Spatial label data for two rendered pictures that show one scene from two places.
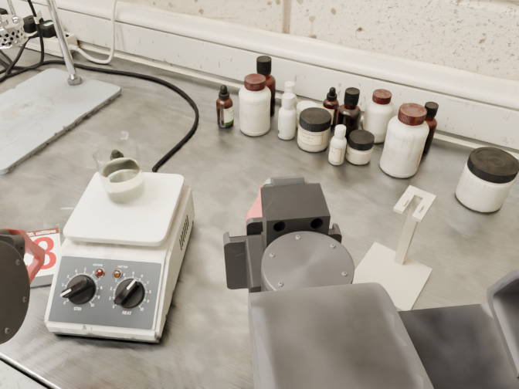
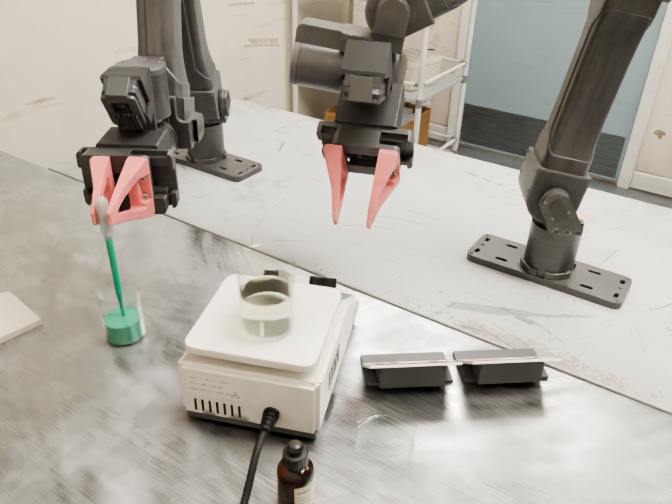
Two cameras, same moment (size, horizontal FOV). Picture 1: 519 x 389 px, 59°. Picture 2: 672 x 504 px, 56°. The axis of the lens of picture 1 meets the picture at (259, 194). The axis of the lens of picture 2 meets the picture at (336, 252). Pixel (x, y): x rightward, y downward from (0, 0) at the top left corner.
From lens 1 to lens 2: 0.90 m
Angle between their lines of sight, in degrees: 106
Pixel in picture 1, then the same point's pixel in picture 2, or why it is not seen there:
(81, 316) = not seen: hidden behind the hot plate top
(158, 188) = (223, 328)
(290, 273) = (151, 63)
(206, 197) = (153, 459)
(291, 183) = (118, 78)
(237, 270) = (168, 180)
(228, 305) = (178, 320)
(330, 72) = not seen: outside the picture
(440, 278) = not seen: outside the picture
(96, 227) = (302, 292)
